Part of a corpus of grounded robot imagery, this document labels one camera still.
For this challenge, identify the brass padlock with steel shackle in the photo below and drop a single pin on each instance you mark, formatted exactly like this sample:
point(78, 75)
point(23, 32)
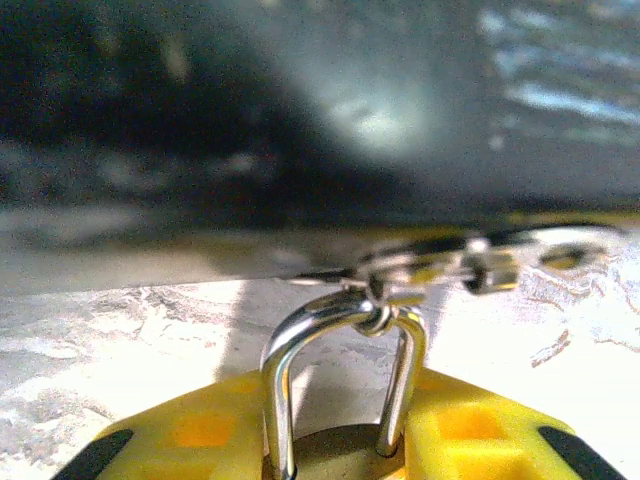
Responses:
point(280, 370)

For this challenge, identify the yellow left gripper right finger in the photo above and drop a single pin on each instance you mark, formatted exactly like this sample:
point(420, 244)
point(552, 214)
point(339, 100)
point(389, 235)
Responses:
point(475, 440)

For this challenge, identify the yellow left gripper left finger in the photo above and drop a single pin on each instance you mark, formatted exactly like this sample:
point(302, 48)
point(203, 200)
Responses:
point(200, 440)

